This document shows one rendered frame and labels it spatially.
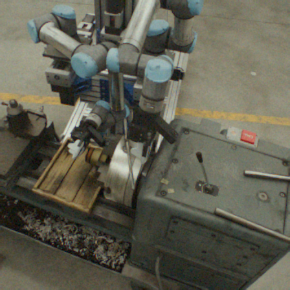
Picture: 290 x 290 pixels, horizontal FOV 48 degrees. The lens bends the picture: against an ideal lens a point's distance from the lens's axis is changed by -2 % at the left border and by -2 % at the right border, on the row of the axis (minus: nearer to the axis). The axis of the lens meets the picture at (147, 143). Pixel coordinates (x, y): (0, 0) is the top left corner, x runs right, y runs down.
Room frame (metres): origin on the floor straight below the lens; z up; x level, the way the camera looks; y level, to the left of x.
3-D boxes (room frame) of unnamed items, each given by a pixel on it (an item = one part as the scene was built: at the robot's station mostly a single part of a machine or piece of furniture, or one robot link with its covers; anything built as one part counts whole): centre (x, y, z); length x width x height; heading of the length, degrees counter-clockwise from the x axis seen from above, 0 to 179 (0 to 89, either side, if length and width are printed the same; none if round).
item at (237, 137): (0.95, -0.40, 1.23); 0.13 x 0.08 x 0.05; 76
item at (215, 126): (0.98, -0.26, 1.24); 0.09 x 0.08 x 0.03; 76
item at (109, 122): (1.17, 0.25, 0.98); 0.11 x 0.08 x 0.11; 138
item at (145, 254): (0.76, -0.32, 0.43); 0.60 x 0.48 x 0.86; 76
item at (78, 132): (1.01, 0.31, 1.08); 0.12 x 0.09 x 0.08; 166
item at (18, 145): (1.01, 0.67, 0.95); 0.43 x 0.17 x 0.05; 166
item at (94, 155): (0.87, 0.21, 1.08); 0.09 x 0.09 x 0.09; 76
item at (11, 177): (1.00, 0.72, 0.90); 0.47 x 0.30 x 0.06; 166
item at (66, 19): (1.56, 0.52, 1.33); 0.13 x 0.12 x 0.14; 138
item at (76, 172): (0.90, 0.33, 0.89); 0.36 x 0.30 x 0.04; 166
